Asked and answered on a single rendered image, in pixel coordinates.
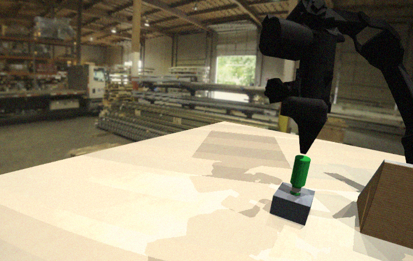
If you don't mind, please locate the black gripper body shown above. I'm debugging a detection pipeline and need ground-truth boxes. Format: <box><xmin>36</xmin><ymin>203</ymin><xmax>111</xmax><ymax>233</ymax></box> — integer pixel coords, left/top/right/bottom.
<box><xmin>280</xmin><ymin>63</ymin><xmax>334</xmax><ymax>122</ymax></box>

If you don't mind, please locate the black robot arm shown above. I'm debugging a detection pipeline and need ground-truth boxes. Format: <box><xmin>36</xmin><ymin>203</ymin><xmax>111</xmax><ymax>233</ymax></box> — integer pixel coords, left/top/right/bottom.
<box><xmin>259</xmin><ymin>0</ymin><xmax>413</xmax><ymax>165</ymax></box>

